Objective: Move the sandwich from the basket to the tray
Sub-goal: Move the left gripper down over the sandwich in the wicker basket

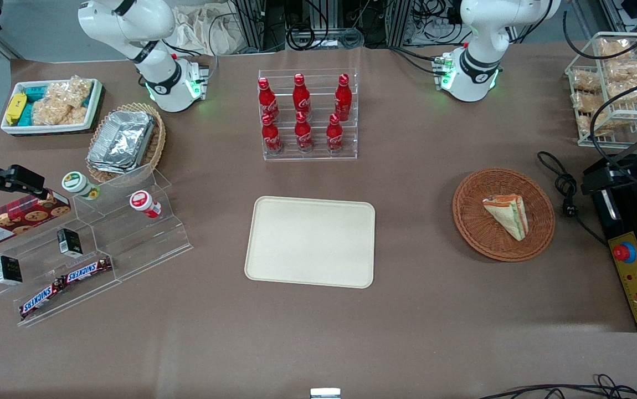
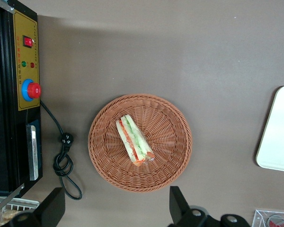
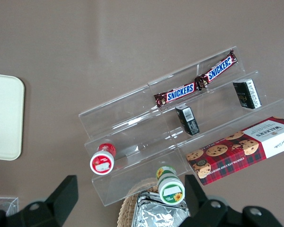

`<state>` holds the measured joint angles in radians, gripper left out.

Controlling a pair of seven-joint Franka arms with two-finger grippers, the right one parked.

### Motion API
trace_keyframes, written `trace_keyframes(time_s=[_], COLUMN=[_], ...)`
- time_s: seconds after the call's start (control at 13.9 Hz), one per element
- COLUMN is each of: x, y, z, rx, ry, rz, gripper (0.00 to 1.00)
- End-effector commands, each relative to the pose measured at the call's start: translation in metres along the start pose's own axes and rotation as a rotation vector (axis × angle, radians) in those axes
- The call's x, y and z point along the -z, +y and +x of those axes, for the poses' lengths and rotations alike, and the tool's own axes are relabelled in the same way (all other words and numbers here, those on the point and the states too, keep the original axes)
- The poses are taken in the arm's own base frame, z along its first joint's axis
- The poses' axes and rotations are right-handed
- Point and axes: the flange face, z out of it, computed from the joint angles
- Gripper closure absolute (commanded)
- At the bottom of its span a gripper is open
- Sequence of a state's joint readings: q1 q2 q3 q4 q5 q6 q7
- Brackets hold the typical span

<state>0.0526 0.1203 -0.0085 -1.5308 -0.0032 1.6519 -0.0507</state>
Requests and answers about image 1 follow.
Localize round brown wicker basket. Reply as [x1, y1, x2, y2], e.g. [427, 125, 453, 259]
[452, 168, 556, 262]

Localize black floor cables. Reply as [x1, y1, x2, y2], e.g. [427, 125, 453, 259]
[479, 374, 637, 399]

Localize small black box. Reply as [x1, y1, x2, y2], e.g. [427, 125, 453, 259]
[56, 228, 83, 259]
[0, 255, 23, 286]

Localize red cola bottle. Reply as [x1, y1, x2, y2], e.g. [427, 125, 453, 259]
[292, 73, 312, 118]
[326, 114, 345, 152]
[294, 111, 314, 153]
[261, 114, 284, 155]
[334, 73, 353, 121]
[257, 77, 280, 122]

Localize clear acrylic stepped display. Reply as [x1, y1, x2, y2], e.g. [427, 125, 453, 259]
[0, 164, 194, 328]

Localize white rectangular bin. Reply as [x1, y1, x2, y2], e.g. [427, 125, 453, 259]
[1, 78, 104, 136]

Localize beige cloth bag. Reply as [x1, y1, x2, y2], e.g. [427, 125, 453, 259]
[172, 4, 242, 56]

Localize aluminium foil container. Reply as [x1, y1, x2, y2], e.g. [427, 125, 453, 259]
[87, 110, 156, 175]

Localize brown chocolate bar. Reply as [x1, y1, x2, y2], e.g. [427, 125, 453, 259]
[19, 279, 67, 320]
[61, 256, 113, 285]

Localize black power cable with plug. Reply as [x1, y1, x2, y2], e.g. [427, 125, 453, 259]
[537, 151, 610, 247]

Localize yellow snack pack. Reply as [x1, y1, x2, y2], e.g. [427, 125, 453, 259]
[5, 93, 28, 126]

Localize clear acrylic bottle rack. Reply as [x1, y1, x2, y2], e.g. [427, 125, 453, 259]
[258, 68, 359, 162]

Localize beige rectangular tray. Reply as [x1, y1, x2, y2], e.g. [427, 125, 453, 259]
[244, 196, 376, 289]

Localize coiled black cable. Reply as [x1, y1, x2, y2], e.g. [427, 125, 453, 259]
[288, 25, 364, 50]

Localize green lid cup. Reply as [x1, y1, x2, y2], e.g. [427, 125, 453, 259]
[61, 171, 101, 201]

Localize triangular sandwich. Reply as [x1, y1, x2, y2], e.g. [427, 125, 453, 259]
[482, 195, 530, 242]

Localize red lid cup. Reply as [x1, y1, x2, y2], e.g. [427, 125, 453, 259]
[129, 190, 162, 219]

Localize black arm base cables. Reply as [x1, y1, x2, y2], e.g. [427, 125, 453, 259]
[389, 45, 448, 76]

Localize oval light wicker basket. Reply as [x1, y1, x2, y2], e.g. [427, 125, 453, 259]
[86, 102, 167, 185]

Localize red cookie box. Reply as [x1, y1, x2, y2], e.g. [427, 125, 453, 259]
[0, 190, 72, 250]

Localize clear bag of fried snacks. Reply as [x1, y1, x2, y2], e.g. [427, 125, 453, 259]
[597, 38, 633, 60]
[572, 71, 602, 93]
[572, 91, 607, 115]
[605, 60, 637, 81]
[607, 78, 637, 106]
[576, 111, 615, 137]

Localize aluminium frame post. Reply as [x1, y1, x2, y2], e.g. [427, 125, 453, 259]
[233, 0, 289, 53]
[388, 0, 414, 48]

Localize clear bag of rice crackers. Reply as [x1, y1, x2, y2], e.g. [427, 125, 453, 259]
[30, 76, 93, 126]

